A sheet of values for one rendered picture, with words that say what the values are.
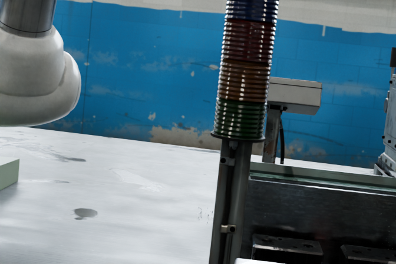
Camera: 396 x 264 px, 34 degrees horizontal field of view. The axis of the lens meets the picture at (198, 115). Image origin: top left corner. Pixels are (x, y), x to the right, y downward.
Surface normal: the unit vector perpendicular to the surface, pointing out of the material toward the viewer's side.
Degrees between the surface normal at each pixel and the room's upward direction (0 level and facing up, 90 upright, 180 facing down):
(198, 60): 90
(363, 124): 90
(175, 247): 0
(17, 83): 109
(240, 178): 90
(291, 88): 69
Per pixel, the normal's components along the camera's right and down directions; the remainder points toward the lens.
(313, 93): -0.03, -0.25
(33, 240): 0.11, -0.99
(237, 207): -0.07, 0.11
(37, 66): 0.52, 0.48
